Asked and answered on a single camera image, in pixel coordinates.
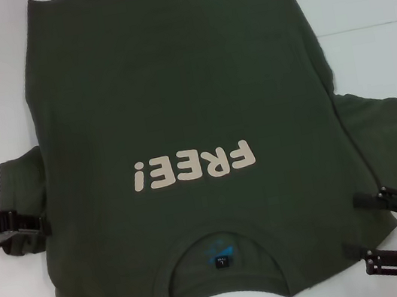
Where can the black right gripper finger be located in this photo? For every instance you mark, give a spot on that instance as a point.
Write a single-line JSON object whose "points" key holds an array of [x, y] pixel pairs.
{"points": [[393, 196], [389, 263]]}

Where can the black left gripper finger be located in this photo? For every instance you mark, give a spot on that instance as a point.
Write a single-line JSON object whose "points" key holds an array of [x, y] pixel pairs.
{"points": [[17, 239], [30, 224]]}

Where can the dark green FREE t-shirt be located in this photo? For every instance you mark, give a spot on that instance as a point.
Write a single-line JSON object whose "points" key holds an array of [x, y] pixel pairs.
{"points": [[172, 84]]}

